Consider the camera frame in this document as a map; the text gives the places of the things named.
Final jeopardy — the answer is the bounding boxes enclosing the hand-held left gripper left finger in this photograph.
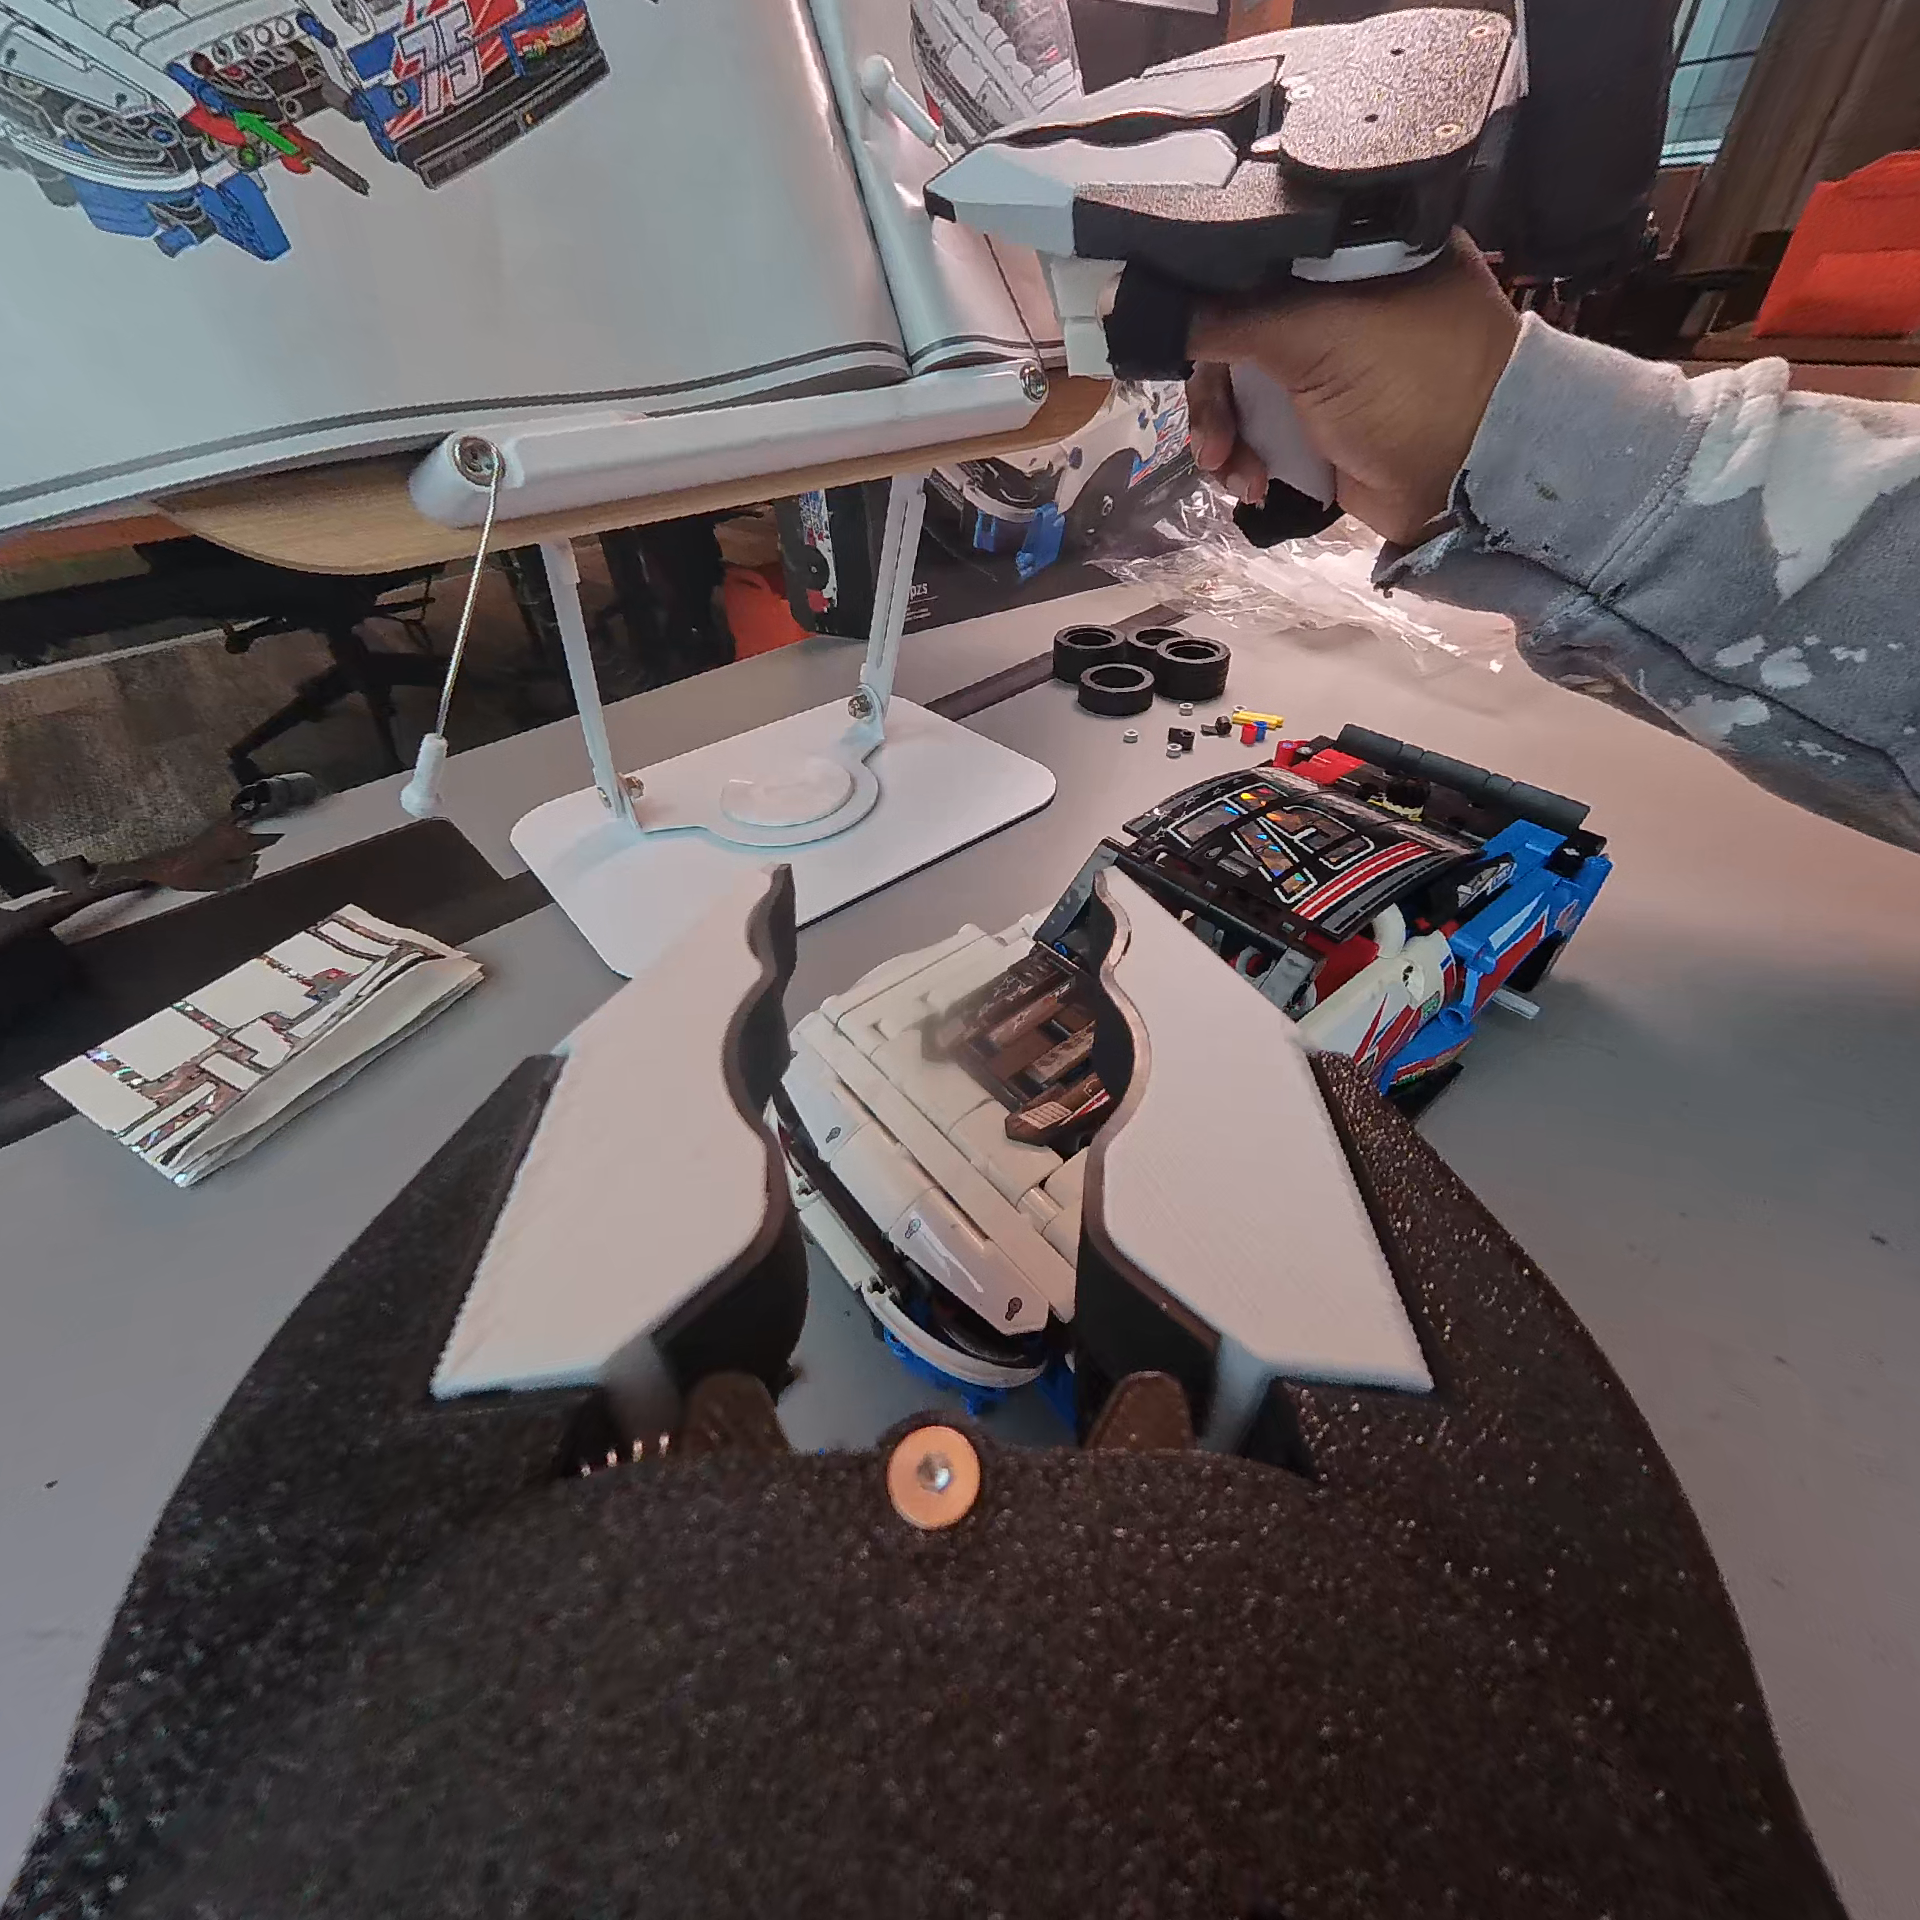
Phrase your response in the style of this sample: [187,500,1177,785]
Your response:
[431,863,811,1447]

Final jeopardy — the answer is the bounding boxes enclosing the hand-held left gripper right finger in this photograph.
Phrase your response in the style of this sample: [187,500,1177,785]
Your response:
[1071,870,1433,1454]

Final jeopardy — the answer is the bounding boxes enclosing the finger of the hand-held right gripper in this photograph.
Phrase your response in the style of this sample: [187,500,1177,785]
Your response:
[1015,42,1295,156]
[921,132,1250,261]

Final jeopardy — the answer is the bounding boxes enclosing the white-tipped wire page holder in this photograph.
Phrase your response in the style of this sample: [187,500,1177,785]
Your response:
[858,56,950,156]
[396,439,506,823]

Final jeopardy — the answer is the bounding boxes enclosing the brick-built toy race car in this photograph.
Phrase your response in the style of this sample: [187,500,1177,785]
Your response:
[763,720,1615,1423]

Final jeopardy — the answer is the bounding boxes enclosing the toy car instruction booklet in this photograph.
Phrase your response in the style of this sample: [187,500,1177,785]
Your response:
[0,0,1105,537]

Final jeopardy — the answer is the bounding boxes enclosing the white book stand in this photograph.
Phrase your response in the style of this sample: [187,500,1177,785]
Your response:
[149,360,1121,980]

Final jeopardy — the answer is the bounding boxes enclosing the grey desk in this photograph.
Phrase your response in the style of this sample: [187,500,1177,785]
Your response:
[0,582,1920,1675]

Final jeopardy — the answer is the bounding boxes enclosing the person's right hand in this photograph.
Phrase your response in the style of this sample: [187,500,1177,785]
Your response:
[1181,241,1525,548]

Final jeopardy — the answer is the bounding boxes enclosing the toy race car set box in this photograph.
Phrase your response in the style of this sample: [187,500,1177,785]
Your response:
[771,375,1205,642]

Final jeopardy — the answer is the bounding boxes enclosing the holographic sticker sheet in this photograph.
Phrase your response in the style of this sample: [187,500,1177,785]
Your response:
[41,902,487,1190]

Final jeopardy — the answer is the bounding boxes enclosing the clear plastic bags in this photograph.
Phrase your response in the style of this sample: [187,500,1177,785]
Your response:
[1094,477,1519,681]

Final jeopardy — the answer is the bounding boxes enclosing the small loose brick pieces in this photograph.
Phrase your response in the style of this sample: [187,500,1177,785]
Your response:
[1110,696,1302,757]

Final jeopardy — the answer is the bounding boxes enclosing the orange cushion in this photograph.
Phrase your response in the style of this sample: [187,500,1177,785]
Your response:
[1752,151,1920,351]

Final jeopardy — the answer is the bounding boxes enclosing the black office chair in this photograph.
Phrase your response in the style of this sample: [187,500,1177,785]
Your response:
[134,541,396,786]

